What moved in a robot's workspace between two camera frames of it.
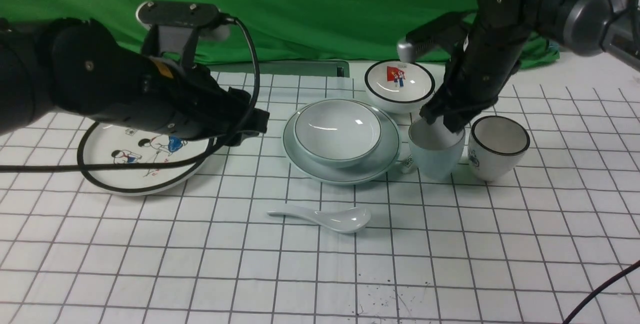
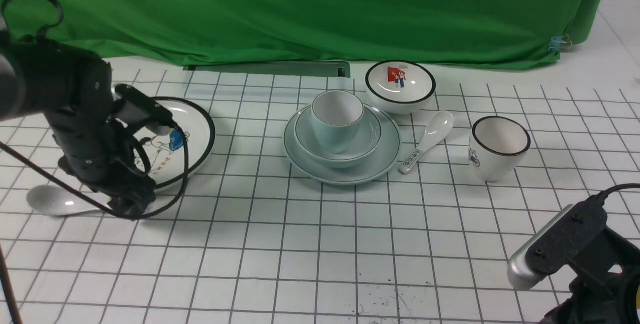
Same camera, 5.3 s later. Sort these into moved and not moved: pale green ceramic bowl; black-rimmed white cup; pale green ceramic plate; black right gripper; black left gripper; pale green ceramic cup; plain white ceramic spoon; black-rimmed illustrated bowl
Moved: black right gripper; plain white ceramic spoon; black left gripper; pale green ceramic cup
Not moved: pale green ceramic bowl; pale green ceramic plate; black-rimmed white cup; black-rimmed illustrated bowl
